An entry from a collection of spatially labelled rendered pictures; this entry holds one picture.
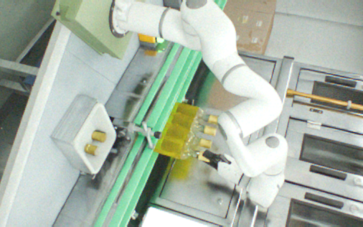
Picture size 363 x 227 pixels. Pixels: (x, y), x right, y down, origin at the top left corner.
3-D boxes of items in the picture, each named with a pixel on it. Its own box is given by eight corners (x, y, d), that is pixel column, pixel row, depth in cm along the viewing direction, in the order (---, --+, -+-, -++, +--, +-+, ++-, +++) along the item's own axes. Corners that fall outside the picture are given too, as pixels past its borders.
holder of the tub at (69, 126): (79, 174, 127) (97, 181, 125) (49, 136, 104) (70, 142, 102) (100, 136, 136) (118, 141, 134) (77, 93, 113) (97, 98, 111)
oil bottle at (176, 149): (138, 147, 141) (188, 161, 136) (135, 140, 137) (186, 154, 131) (144, 136, 144) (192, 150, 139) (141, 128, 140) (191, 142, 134)
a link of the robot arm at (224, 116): (260, 126, 110) (219, 149, 108) (259, 85, 92) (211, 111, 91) (291, 165, 100) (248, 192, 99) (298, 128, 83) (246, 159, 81)
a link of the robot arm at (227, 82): (211, 77, 89) (243, 120, 82) (257, 54, 90) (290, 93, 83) (215, 105, 101) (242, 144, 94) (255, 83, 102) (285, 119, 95)
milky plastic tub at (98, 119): (74, 169, 122) (96, 177, 120) (49, 136, 104) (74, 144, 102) (97, 130, 131) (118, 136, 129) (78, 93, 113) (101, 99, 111)
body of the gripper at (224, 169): (250, 177, 132) (224, 162, 137) (252, 164, 124) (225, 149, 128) (239, 192, 129) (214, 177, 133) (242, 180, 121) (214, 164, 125)
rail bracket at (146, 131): (133, 145, 134) (163, 154, 131) (123, 121, 121) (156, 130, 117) (136, 139, 136) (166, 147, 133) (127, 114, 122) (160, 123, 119)
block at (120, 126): (116, 138, 135) (132, 143, 133) (110, 125, 127) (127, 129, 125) (120, 131, 136) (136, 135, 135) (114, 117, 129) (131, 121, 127)
